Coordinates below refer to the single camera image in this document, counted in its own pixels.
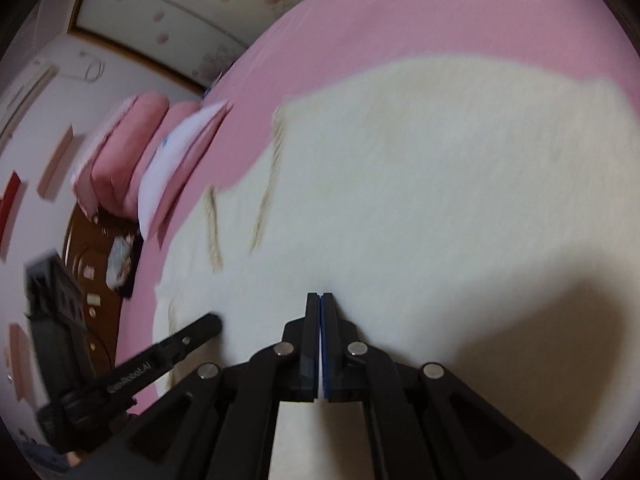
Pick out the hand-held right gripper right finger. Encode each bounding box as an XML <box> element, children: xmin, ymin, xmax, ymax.
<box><xmin>320</xmin><ymin>291</ymin><xmax>581</xmax><ymax>480</ymax></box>

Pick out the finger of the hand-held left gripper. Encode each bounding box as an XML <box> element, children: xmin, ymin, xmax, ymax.
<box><xmin>149</xmin><ymin>312</ymin><xmax>223</xmax><ymax>367</ymax></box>

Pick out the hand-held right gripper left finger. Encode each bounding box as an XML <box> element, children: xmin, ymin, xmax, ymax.
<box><xmin>70</xmin><ymin>292</ymin><xmax>320</xmax><ymax>480</ymax></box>

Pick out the cream fleece garment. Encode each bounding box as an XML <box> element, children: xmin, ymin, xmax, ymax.
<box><xmin>150</xmin><ymin>52</ymin><xmax>640</xmax><ymax>480</ymax></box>

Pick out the black flat pouch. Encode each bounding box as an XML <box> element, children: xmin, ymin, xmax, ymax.
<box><xmin>117</xmin><ymin>232</ymin><xmax>144</xmax><ymax>301</ymax></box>

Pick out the wooden headboard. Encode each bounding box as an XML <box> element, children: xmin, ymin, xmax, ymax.
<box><xmin>62</xmin><ymin>200</ymin><xmax>146</xmax><ymax>376</ymax></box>

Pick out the grey patterned cloth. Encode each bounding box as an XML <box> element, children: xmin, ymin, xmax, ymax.
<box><xmin>106</xmin><ymin>237</ymin><xmax>134</xmax><ymax>289</ymax></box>

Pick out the pink lace-edged pillow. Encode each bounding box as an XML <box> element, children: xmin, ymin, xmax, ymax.
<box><xmin>70</xmin><ymin>99</ymin><xmax>126</xmax><ymax>191</ymax></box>

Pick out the white printed pillow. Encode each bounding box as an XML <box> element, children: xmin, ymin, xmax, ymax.
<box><xmin>137</xmin><ymin>101</ymin><xmax>232</xmax><ymax>240</ymax></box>

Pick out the folded pink quilt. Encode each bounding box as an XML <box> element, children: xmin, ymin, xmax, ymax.
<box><xmin>75</xmin><ymin>91</ymin><xmax>201</xmax><ymax>221</ymax></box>

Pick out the white air conditioner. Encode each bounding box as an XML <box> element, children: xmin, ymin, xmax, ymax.
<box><xmin>0</xmin><ymin>62</ymin><xmax>59</xmax><ymax>147</ymax></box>

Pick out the flower-patterned wardrobe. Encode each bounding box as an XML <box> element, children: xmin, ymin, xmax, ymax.
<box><xmin>67</xmin><ymin>0</ymin><xmax>371</xmax><ymax>97</ymax></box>

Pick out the pink fleece blanket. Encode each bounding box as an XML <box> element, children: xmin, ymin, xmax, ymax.
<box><xmin>115</xmin><ymin>0</ymin><xmax>640</xmax><ymax>416</ymax></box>

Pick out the red wall shelf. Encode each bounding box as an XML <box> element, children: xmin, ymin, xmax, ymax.
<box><xmin>0</xmin><ymin>172</ymin><xmax>26</xmax><ymax>262</ymax></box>

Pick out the pale wall shelf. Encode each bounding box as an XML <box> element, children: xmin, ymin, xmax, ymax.
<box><xmin>37</xmin><ymin>125</ymin><xmax>76</xmax><ymax>202</ymax></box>

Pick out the wall power cord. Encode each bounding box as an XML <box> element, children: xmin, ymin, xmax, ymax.
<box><xmin>60</xmin><ymin>49</ymin><xmax>107</xmax><ymax>82</ymax></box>

